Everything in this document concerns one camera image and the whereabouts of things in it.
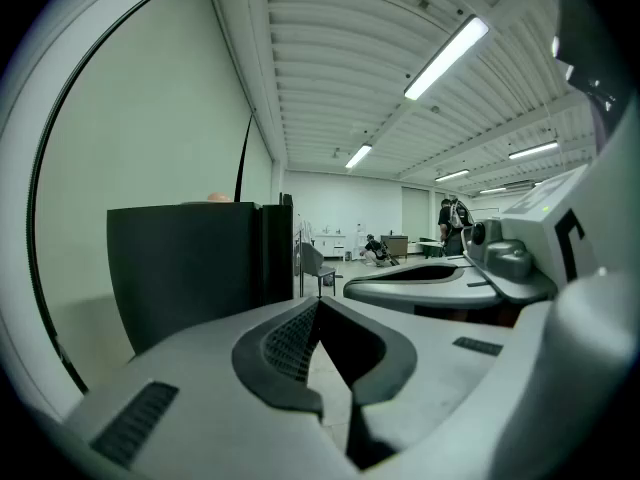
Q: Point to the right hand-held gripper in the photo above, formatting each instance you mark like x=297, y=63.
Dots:
x=505, y=260

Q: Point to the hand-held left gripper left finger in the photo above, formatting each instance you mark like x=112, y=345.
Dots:
x=200, y=378

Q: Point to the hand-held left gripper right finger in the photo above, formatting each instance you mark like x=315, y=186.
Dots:
x=440, y=378

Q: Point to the black mini fridge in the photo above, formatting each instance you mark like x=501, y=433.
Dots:
x=185, y=268

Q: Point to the brown egg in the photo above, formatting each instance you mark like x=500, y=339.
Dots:
x=219, y=197

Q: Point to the brown cabinet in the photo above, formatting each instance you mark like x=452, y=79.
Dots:
x=395, y=245

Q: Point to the ceiling strip light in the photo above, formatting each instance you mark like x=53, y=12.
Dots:
x=532, y=150
x=492, y=190
x=359, y=155
x=451, y=175
x=445, y=58

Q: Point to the white cabinet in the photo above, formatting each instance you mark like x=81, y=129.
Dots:
x=330, y=245

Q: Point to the blue-grey chair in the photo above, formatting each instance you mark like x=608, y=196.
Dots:
x=312, y=258

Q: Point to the person's head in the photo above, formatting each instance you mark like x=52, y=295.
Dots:
x=600, y=118

